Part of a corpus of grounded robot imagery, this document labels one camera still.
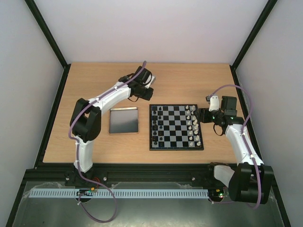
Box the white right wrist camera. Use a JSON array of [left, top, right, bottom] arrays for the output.
[[206, 95, 220, 112]]

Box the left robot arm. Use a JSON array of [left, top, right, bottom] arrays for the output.
[[68, 65, 156, 173]]

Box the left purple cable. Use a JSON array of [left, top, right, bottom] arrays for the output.
[[68, 61, 118, 223]]

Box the black white chessboard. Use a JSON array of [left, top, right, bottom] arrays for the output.
[[149, 104, 204, 151]]

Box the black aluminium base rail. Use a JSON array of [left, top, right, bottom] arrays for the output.
[[22, 163, 223, 188]]

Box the white slotted cable duct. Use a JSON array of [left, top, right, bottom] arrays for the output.
[[29, 189, 209, 199]]

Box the metal tray wooden rim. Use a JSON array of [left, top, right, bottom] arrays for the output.
[[109, 107, 139, 134]]

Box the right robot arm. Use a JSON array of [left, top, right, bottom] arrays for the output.
[[194, 95, 274, 205]]

